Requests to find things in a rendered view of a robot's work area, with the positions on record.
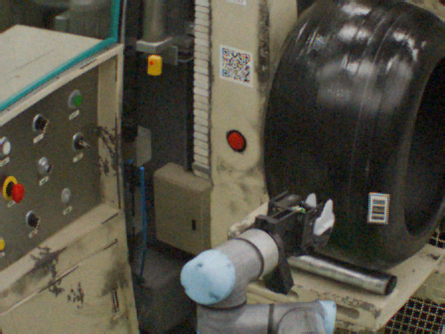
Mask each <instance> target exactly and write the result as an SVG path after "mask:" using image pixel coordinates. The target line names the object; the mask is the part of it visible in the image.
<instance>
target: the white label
mask: <svg viewBox="0 0 445 334"><path fill-rule="evenodd" d="M388 199H389V195H383V194H376V193H370V196H369V219H368V223H380V224H387V214H388Z"/></svg>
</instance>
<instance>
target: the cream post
mask: <svg viewBox="0 0 445 334"><path fill-rule="evenodd" d="M297 18H298V17H297V6H296V0H246V5H242V4H236V3H233V2H230V1H225V0H211V57H212V63H211V250H212V249H213V248H215V247H217V246H219V245H221V244H222V243H226V242H227V231H228V229H229V228H230V227H231V226H233V225H234V224H237V223H238V222H240V221H241V220H243V219H244V218H245V217H247V216H248V215H250V214H251V213H252V212H254V211H255V210H257V209H258V208H259V207H261V206H262V205H264V204H265V203H267V202H269V198H268V195H267V192H266V189H265V186H264V181H263V176H262V170H261V159H260V137H261V125H262V118H263V116H262V111H263V106H264V101H265V98H266V93H267V89H268V83H269V79H270V77H271V74H272V72H273V66H274V64H275V62H276V60H277V55H278V54H279V51H280V50H281V46H282V44H283V43H284V41H285V38H286V36H288V34H289V33H288V32H289V31H290V29H292V26H293V25H294V24H295V21H297ZM220 45H223V46H230V47H232V48H236V49H239V50H243V51H246V52H249V53H252V61H253V85H252V87H250V86H247V85H244V84H241V83H236V82H233V81H229V80H223V79H220ZM234 133H237V134H239V135H240V136H241V137H242V139H243V146H242V147H241V148H240V149H234V148H232V147H231V146H230V144H229V142H228V139H229V137H230V136H231V135H232V134H234Z"/></svg>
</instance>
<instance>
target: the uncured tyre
mask: <svg viewBox="0 0 445 334"><path fill-rule="evenodd" d="M288 33H289V34H288V36H286V38H285V41H284V43H283V44H282V46H281V50H280V51H279V54H278V55H277V60H276V62H275V64H274V66H273V72H272V74H271V77H270V79H269V83H268V89H267V93H266V98H265V101H264V106H263V111H262V116H263V118H262V125H261V137H260V159H261V170H262V176H263V181H264V186H265V189H266V192H267V195H268V198H269V201H270V200H272V199H273V198H275V197H277V196H279V195H281V194H282V193H284V192H286V191H288V192H289V193H288V196H289V195H291V194H295V195H298V196H301V197H302V199H301V201H304V202H306V199H307V197H308V196H309V195H310V194H315V195H316V197H315V200H316V206H317V205H319V204H321V203H323V206H322V213H323V211H324V208H325V206H326V203H327V202H328V201H329V200H331V201H332V203H333V212H332V213H333V214H334V216H335V221H334V225H333V229H332V231H331V234H330V237H329V239H328V241H327V243H326V244H325V245H324V246H323V247H321V248H319V249H317V250H316V252H317V253H322V254H324V255H326V256H330V257H333V258H337V259H339V260H343V261H345V262H349V263H351V264H355V265H359V266H361V267H364V268H369V269H371V270H373V269H375V270H380V269H385V270H387V269H391V268H394V267H396V266H399V265H400V264H401V263H403V262H404V261H406V260H407V259H409V258H411V257H412V256H414V255H415V254H416V253H417V252H418V251H420V250H422V248H423V247H424V246H425V245H426V243H428V242H429V239H430V238H431V237H432V236H433V233H434V232H435V231H436V229H437V228H438V226H439V224H440V222H441V221H442V218H443V216H444V214H445V22H444V21H442V20H441V19H439V17H437V16H436V15H435V14H433V13H432V12H430V11H428V10H426V9H424V8H421V7H418V6H416V5H414V4H412V3H409V2H406V1H403V0H316V1H315V2H313V4H311V6H309V7H308V8H307V9H306V10H304V12H303V13H302V14H301V16H299V17H298V19H297V21H295V24H294V25H293V26H292V29H290V31H289V32H288ZM370 193H376V194H383V195H389V199H388V214H387V224H380V223H368V219H369V196H370Z"/></svg>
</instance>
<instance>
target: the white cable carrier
mask: <svg viewBox="0 0 445 334"><path fill-rule="evenodd" d="M195 4H196V5H197V6H196V8H195V10H196V11H198V12H196V17H198V18H197V19H196V23H197V24H198V25H196V26H195V31H196V32H195V37H198V38H197V39H195V44H197V45H195V50H196V51H197V52H195V58H196V59H194V64H195V65H196V66H194V71H195V72H196V73H195V74H194V78H195V79H196V80H195V81H194V85H196V87H195V88H194V93H197V94H195V100H196V101H195V102H194V108H195V110H194V114H195V115H196V116H195V117H194V122H195V124H194V129H195V130H197V131H195V132H194V137H196V139H195V140H194V144H195V145H197V146H195V147H194V152H196V153H197V154H195V155H194V159H195V160H197V161H195V162H194V163H195V164H197V165H200V166H203V167H206V168H209V169H211V63H212V57H211V46H210V44H211V1H209V0H196V1H195ZM209 12H210V13H209ZM194 173H195V174H196V175H199V176H201V177H204V178H207V179H208V178H209V177H210V175H208V174H206V173H203V172H200V171H197V170H194Z"/></svg>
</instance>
